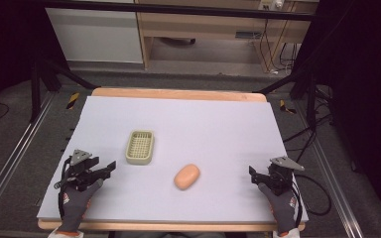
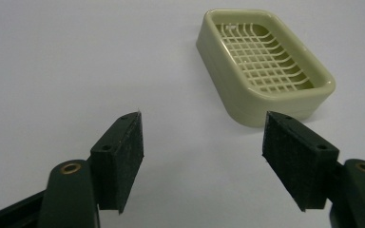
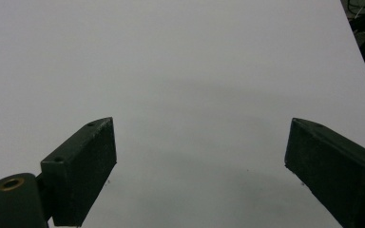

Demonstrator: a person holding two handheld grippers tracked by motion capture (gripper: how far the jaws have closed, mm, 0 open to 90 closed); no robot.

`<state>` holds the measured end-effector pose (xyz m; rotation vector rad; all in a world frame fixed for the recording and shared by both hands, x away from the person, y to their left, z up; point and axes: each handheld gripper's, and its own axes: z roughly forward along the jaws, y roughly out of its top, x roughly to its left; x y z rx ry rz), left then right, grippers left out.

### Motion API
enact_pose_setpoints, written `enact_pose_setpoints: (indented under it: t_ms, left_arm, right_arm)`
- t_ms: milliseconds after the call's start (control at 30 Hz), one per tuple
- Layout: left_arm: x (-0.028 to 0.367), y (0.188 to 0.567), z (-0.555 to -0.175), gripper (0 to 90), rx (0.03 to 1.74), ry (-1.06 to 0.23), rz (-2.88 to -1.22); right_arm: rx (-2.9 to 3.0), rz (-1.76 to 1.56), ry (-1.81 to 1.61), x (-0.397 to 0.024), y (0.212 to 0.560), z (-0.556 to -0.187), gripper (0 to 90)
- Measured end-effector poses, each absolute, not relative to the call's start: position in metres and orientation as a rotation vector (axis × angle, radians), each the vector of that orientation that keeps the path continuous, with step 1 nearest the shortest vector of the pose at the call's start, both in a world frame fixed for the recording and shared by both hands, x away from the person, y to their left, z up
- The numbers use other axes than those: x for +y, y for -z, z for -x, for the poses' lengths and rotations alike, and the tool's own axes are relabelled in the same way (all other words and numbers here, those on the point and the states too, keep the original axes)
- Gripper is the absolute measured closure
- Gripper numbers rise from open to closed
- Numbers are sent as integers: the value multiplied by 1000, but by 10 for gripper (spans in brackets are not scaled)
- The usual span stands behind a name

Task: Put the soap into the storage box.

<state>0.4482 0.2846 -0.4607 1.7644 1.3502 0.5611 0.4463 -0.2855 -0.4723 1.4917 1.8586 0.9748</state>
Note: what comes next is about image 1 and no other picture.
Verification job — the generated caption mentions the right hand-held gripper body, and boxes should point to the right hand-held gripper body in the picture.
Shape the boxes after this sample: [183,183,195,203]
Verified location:
[257,156,306,196]

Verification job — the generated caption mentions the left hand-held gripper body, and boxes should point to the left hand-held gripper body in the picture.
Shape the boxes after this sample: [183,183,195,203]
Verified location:
[61,149,101,193]

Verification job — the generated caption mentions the pale green soap dish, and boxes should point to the pale green soap dish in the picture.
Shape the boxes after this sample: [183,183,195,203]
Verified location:
[124,129,156,166]

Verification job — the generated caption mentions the orange soap bar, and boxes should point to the orange soap bar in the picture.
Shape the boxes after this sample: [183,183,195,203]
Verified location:
[173,163,201,191]

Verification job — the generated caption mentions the person's right hand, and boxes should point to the person's right hand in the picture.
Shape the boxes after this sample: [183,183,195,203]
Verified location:
[257,181,300,237]

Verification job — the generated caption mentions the person's left hand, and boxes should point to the person's left hand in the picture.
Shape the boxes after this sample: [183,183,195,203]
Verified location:
[57,178,104,234]

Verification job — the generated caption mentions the yellow black tape marker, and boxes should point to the yellow black tape marker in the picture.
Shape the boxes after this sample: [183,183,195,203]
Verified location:
[65,91,80,110]
[279,99,298,116]

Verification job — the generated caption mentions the white table mat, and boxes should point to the white table mat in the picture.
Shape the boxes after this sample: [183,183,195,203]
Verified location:
[36,95,310,223]

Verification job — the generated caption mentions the black metal stand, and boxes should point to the black metal stand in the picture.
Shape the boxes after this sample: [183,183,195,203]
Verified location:
[251,64,319,131]
[29,58,99,124]

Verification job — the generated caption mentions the wooden table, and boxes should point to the wooden table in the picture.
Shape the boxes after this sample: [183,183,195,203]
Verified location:
[37,86,308,233]

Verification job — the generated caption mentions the white cabinet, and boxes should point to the white cabinet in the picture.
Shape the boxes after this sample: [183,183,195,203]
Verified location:
[45,7,145,64]

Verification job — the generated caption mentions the light wooden desk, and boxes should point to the light wooden desk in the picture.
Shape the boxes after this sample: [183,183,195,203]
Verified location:
[134,0,319,72]

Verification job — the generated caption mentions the white power strip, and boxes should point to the white power strip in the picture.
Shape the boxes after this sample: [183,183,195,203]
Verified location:
[258,0,285,11]

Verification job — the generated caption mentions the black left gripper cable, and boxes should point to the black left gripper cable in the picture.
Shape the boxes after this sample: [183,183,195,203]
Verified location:
[53,157,73,220]

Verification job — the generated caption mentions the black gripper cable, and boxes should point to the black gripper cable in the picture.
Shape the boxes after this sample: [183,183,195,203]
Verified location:
[290,172,332,229]
[53,157,73,220]

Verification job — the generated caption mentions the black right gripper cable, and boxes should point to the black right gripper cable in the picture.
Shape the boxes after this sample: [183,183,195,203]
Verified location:
[290,172,332,229]

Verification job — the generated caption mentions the black floor cables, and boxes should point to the black floor cables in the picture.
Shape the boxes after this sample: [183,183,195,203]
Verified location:
[282,84,335,157]

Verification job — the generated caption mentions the aluminium floor rail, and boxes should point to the aluminium floor rail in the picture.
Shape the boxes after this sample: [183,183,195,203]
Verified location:
[0,91,57,230]
[293,98,375,238]

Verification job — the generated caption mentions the thin black floor cable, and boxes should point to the thin black floor cable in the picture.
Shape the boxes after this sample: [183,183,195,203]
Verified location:
[0,102,11,123]

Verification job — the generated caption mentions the hanging cables under desk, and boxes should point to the hanging cables under desk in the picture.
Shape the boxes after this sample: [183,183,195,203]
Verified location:
[258,19,300,74]

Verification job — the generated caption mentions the black horizontal frame bar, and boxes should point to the black horizontal frame bar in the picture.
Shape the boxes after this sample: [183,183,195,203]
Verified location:
[42,0,316,22]

